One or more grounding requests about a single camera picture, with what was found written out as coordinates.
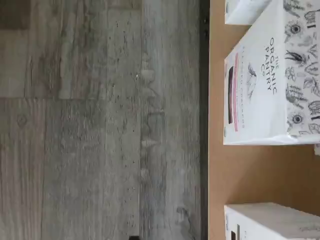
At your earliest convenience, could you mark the white box green strip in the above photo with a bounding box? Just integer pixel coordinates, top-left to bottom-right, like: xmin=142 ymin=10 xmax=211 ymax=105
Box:
xmin=223 ymin=203 xmax=320 ymax=240

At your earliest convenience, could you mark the brown particle board shelf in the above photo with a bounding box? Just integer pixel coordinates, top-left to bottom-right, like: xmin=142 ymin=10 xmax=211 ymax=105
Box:
xmin=208 ymin=0 xmax=320 ymax=240

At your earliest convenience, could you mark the white box tan strip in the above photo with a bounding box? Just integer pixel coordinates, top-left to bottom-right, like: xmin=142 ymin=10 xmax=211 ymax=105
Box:
xmin=224 ymin=0 xmax=286 ymax=25

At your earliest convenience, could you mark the white box pink strip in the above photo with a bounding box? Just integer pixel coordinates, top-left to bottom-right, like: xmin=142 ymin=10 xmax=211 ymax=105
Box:
xmin=223 ymin=0 xmax=320 ymax=146

